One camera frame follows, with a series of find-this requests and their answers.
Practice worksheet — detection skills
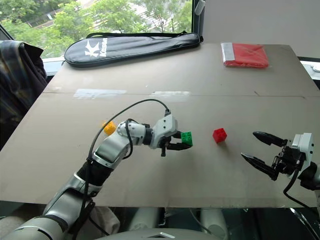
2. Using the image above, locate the beige cloth bag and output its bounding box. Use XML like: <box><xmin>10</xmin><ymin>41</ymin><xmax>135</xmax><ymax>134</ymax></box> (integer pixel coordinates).
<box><xmin>87</xmin><ymin>206</ymin><xmax>121</xmax><ymax>237</ymax></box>

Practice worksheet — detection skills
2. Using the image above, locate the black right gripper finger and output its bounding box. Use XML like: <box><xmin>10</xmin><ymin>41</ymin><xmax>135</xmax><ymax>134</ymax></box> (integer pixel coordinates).
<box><xmin>240</xmin><ymin>152</ymin><xmax>280</xmax><ymax>182</ymax></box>
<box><xmin>252</xmin><ymin>130</ymin><xmax>289</xmax><ymax>147</ymax></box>

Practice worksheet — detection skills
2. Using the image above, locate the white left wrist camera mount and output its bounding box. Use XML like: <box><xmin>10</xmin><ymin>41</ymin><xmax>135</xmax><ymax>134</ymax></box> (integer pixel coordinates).
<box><xmin>150</xmin><ymin>114</ymin><xmax>179</xmax><ymax>150</ymax></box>

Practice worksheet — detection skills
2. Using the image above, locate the short black left arm cable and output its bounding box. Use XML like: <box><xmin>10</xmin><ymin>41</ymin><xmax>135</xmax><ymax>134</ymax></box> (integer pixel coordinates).
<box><xmin>122</xmin><ymin>118</ymin><xmax>137</xmax><ymax>160</ymax></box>

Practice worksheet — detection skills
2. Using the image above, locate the white device with round button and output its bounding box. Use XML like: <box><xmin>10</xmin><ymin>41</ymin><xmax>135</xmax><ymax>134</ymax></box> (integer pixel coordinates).
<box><xmin>299</xmin><ymin>59</ymin><xmax>320</xmax><ymax>81</ymax></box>

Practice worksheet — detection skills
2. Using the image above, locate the black racket bag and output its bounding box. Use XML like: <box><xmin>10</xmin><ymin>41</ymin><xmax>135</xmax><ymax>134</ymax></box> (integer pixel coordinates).
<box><xmin>63</xmin><ymin>30</ymin><xmax>204</xmax><ymax>69</ymax></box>

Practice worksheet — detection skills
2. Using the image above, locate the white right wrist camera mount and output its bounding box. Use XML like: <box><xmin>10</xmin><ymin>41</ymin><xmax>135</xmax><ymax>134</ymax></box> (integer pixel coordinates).
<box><xmin>291</xmin><ymin>132</ymin><xmax>316</xmax><ymax>157</ymax></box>

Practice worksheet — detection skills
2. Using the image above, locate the long black left arm cable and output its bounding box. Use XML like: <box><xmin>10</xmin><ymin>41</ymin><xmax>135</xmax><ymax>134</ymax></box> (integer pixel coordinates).
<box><xmin>73</xmin><ymin>98</ymin><xmax>171</xmax><ymax>236</ymax></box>

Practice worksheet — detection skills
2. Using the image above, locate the grey robot torso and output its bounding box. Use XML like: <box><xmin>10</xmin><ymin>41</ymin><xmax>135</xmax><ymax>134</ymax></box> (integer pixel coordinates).
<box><xmin>93</xmin><ymin>227</ymin><xmax>227</xmax><ymax>240</ymax></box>

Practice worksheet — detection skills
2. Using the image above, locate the green toy brick cube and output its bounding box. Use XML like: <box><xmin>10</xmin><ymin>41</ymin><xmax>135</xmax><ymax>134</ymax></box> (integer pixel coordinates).
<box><xmin>180</xmin><ymin>131</ymin><xmax>194</xmax><ymax>147</ymax></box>

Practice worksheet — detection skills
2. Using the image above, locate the clear tape strip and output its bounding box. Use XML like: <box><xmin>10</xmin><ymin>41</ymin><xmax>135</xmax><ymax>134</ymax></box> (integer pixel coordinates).
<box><xmin>149</xmin><ymin>90</ymin><xmax>191</xmax><ymax>98</ymax></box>
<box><xmin>73</xmin><ymin>88</ymin><xmax>128</xmax><ymax>100</ymax></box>

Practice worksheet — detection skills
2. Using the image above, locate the dark plaid jacket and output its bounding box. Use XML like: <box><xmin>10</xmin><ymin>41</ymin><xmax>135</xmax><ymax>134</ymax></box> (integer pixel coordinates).
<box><xmin>0</xmin><ymin>39</ymin><xmax>49</xmax><ymax>152</ymax></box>

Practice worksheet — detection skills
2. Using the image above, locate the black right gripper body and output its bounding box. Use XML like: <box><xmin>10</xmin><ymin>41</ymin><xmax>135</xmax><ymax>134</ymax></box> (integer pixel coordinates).
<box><xmin>270</xmin><ymin>145</ymin><xmax>308</xmax><ymax>181</ymax></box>

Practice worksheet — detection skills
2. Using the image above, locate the red toy brick cube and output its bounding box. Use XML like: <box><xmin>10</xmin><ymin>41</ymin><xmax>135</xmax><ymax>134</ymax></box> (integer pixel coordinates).
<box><xmin>212</xmin><ymin>127</ymin><xmax>228</xmax><ymax>144</ymax></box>

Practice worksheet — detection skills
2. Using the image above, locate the red packet with grey strip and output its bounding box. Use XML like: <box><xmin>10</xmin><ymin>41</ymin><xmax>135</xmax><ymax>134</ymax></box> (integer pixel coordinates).
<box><xmin>220</xmin><ymin>42</ymin><xmax>270</xmax><ymax>69</ymax></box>

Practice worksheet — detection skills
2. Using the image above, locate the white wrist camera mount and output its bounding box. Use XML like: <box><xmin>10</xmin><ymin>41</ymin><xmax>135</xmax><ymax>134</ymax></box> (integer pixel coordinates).
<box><xmin>291</xmin><ymin>132</ymin><xmax>316</xmax><ymax>157</ymax></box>
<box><xmin>150</xmin><ymin>114</ymin><xmax>179</xmax><ymax>150</ymax></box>

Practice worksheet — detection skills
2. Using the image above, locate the dark window frame post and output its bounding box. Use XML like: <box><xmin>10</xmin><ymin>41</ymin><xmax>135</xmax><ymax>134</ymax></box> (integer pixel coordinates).
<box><xmin>190</xmin><ymin>0</ymin><xmax>206</xmax><ymax>35</ymax></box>

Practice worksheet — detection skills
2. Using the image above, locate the yellow toy brick cube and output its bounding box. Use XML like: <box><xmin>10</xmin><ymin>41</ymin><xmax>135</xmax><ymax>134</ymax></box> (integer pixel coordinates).
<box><xmin>102</xmin><ymin>120</ymin><xmax>117</xmax><ymax>136</ymax></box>

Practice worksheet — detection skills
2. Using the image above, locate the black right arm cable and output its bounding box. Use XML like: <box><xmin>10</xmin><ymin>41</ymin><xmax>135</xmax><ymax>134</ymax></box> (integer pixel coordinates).
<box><xmin>283</xmin><ymin>168</ymin><xmax>312</xmax><ymax>210</ymax></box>

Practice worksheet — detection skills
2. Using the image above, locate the white rounded cylinder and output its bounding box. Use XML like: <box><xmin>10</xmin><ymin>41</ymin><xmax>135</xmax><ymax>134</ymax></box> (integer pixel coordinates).
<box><xmin>128</xmin><ymin>207</ymin><xmax>161</xmax><ymax>233</ymax></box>
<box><xmin>199</xmin><ymin>208</ymin><xmax>229</xmax><ymax>240</ymax></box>

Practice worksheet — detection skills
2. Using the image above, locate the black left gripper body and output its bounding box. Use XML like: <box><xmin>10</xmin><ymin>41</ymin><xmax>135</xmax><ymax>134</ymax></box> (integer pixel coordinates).
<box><xmin>159</xmin><ymin>136</ymin><xmax>176</xmax><ymax>158</ymax></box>

